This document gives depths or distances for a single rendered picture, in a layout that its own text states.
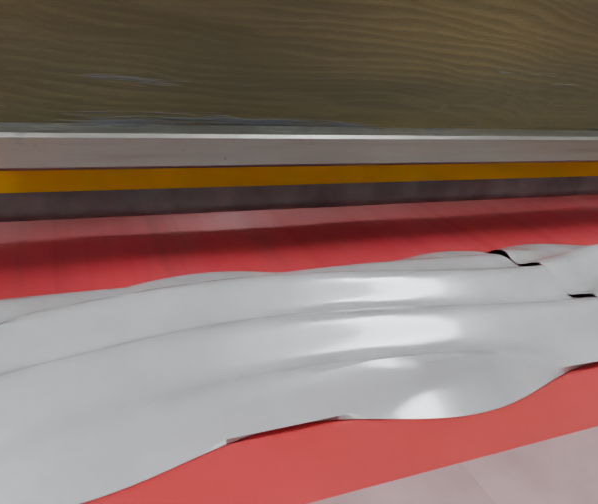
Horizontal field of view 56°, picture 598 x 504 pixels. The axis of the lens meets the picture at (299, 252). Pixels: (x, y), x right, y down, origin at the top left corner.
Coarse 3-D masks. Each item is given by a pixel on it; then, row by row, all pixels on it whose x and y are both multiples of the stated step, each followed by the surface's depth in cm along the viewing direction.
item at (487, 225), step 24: (432, 216) 24; (456, 216) 24; (480, 216) 25; (504, 216) 25; (528, 216) 25; (552, 216) 26; (576, 216) 26; (480, 240) 22; (504, 240) 22; (528, 240) 22; (552, 240) 23; (576, 240) 23; (528, 264) 20
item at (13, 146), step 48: (0, 144) 15; (48, 144) 15; (96, 144) 15; (144, 144) 16; (192, 144) 16; (240, 144) 17; (288, 144) 18; (336, 144) 18; (384, 144) 19; (432, 144) 20; (480, 144) 20; (528, 144) 21; (576, 144) 22
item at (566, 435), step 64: (0, 256) 17; (64, 256) 17; (128, 256) 18; (192, 256) 18; (256, 256) 19; (320, 256) 19; (384, 256) 20; (576, 384) 14; (256, 448) 11; (320, 448) 11; (384, 448) 11; (448, 448) 11; (512, 448) 11; (576, 448) 12
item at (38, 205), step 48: (48, 192) 18; (96, 192) 18; (144, 192) 19; (192, 192) 20; (240, 192) 20; (288, 192) 21; (336, 192) 22; (384, 192) 23; (432, 192) 24; (480, 192) 25; (528, 192) 26; (576, 192) 27
